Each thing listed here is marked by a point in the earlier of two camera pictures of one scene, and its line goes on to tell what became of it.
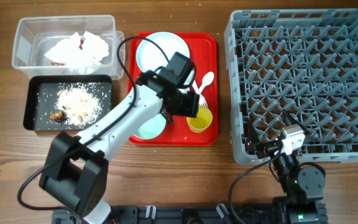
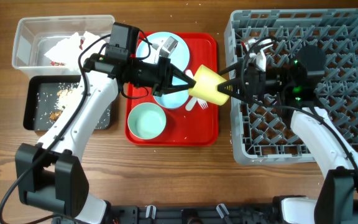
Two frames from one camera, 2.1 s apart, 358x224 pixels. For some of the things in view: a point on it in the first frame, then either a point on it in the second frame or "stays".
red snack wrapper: [56, 63] stays
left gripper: [191, 106] to [163, 81]
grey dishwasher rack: [320, 66] stays
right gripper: [266, 147] to [250, 79]
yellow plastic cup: [203, 120] to [206, 86]
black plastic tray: [65, 102] stays
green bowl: [151, 128] stays
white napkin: [67, 51] stays
